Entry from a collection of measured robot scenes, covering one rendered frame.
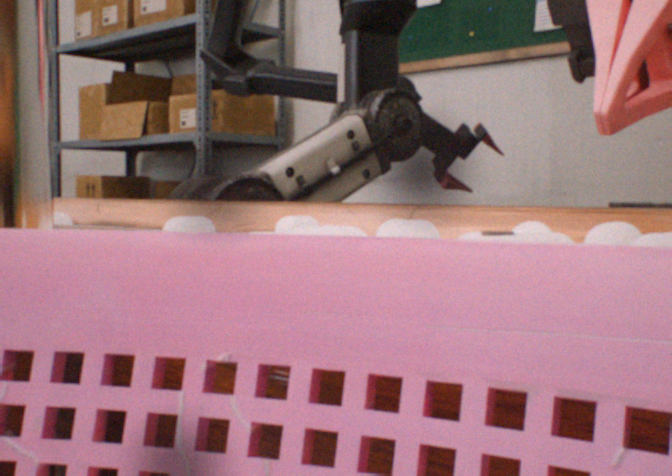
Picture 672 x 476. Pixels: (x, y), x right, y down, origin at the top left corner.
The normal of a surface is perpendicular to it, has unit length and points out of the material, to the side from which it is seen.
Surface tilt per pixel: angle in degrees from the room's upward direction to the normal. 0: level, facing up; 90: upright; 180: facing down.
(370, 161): 90
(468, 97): 90
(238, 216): 45
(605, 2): 62
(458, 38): 90
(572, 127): 90
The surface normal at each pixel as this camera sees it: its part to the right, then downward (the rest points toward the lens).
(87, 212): -0.44, -0.68
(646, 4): -0.55, -0.44
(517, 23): -0.68, 0.04
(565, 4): -0.49, 0.67
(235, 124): 0.73, 0.04
